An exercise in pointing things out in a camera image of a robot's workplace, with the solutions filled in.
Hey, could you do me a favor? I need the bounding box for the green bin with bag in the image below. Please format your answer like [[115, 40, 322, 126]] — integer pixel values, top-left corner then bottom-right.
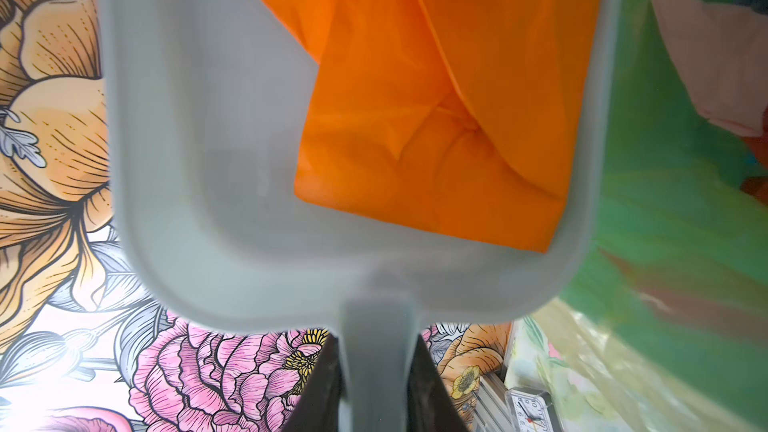
[[534, 0, 767, 431]]

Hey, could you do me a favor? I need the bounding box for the orange paper scrap right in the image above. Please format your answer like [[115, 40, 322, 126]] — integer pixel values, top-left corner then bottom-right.
[[261, 0, 601, 253]]

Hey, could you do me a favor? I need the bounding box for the small clock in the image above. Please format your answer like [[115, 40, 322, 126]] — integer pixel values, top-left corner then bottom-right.
[[505, 387, 563, 432]]

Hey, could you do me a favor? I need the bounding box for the pink paper scrap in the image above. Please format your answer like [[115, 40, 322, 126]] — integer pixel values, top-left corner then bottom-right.
[[651, 0, 767, 137]]

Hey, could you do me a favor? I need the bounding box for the grey-blue dustpan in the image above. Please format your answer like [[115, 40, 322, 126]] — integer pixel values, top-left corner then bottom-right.
[[98, 0, 621, 431]]

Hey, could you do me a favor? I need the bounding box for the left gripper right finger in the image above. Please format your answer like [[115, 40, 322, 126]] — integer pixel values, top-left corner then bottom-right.
[[407, 336, 468, 432]]

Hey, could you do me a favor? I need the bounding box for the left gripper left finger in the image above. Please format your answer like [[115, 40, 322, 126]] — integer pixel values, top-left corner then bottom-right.
[[281, 335, 344, 432]]

